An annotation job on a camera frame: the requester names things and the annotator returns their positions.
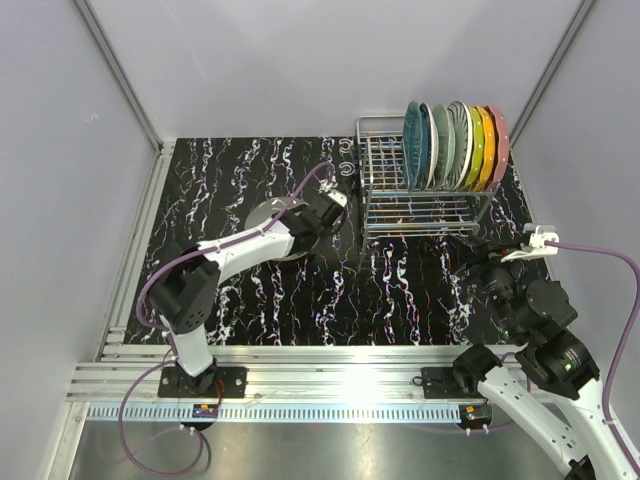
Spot orange dotted plate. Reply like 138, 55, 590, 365
475, 106, 496, 191

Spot teal lettered plate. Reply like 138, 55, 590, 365
419, 102, 439, 190

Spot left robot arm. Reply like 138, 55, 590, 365
148, 189, 348, 398

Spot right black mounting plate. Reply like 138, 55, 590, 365
411, 366, 491, 401

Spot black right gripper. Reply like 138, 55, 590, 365
444, 233, 530, 340

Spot left aluminium frame post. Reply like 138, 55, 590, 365
71, 0, 164, 153

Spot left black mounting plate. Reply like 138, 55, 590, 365
157, 366, 248, 399

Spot right small circuit board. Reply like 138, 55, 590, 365
461, 404, 493, 424

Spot aluminium frame post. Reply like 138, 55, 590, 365
510, 0, 599, 147
71, 0, 164, 153

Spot pink dotted plate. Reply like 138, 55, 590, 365
488, 105, 510, 190

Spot green dotted plate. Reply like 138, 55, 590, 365
467, 106, 485, 190

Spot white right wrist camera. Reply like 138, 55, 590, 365
500, 223, 559, 263

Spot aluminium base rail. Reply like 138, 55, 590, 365
65, 344, 609, 421

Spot left small circuit board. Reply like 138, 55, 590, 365
192, 404, 219, 419

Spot mint green plate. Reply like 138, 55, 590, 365
432, 103, 455, 190

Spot teal scalloped plate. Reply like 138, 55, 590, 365
402, 101, 431, 191

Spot black marble pattern mat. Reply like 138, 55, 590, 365
121, 135, 572, 347

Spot grey deer plate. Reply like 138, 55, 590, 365
247, 196, 309, 262

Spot white blue striped plate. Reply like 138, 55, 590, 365
447, 101, 473, 190

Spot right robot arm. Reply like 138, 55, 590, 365
452, 232, 639, 479

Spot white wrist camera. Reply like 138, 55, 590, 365
500, 223, 559, 263
319, 180, 348, 227

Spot metal dish rack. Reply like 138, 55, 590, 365
355, 114, 495, 243

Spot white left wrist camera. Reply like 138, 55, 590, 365
319, 180, 348, 227

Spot right aluminium frame post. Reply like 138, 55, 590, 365
510, 0, 599, 147

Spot black mounting plate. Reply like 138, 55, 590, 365
157, 366, 248, 399
411, 366, 491, 401

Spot small circuit board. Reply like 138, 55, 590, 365
461, 404, 493, 424
192, 404, 219, 419

